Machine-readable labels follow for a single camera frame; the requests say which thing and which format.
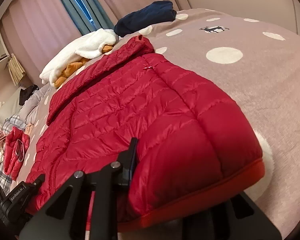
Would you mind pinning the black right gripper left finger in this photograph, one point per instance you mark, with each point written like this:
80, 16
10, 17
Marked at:
86, 204

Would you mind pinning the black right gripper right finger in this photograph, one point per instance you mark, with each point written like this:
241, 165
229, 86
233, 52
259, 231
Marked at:
238, 218

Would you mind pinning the red down puffer jacket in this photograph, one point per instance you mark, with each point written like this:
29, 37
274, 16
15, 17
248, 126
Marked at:
195, 147

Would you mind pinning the plaid grey bedding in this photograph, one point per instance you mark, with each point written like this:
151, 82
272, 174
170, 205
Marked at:
20, 129

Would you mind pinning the black garment on bed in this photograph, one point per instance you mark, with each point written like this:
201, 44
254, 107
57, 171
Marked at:
26, 93

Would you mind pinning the tan tassel hanging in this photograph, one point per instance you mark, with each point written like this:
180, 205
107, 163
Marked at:
16, 70

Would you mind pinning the orange garment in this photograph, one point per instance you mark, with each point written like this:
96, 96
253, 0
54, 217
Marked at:
76, 65

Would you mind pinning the grey polka dot bedspread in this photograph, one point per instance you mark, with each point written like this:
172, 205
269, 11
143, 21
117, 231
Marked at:
257, 64

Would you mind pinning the white fleece garment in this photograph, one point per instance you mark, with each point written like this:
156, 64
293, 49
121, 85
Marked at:
88, 46

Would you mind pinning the pink curtain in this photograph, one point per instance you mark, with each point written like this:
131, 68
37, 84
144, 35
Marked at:
36, 30

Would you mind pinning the teal curtain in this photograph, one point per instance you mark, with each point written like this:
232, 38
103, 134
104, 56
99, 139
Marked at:
87, 15

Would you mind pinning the navy blue fleece garment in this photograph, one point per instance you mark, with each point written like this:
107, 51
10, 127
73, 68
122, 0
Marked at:
156, 12

